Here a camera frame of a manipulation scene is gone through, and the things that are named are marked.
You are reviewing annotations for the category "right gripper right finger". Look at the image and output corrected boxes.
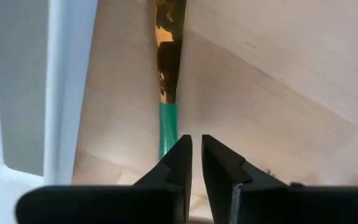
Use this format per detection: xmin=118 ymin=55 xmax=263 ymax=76
xmin=201 ymin=134 xmax=358 ymax=224

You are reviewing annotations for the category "gold knife green handle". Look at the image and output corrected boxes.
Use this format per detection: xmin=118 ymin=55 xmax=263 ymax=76
xmin=154 ymin=0 xmax=188 ymax=162

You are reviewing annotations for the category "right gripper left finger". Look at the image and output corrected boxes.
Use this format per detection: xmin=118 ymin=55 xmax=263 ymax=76
xmin=14 ymin=134 xmax=194 ymax=224

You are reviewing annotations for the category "white cutlery tray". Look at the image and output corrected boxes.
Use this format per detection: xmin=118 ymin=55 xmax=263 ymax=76
xmin=0 ymin=0 xmax=99 ymax=224

